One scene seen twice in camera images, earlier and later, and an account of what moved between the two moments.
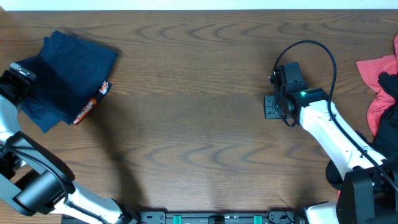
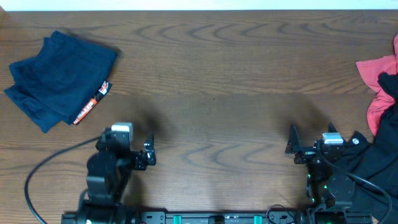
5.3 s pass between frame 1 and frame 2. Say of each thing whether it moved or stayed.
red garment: stayed
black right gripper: moved
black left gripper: moved
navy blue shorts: stayed
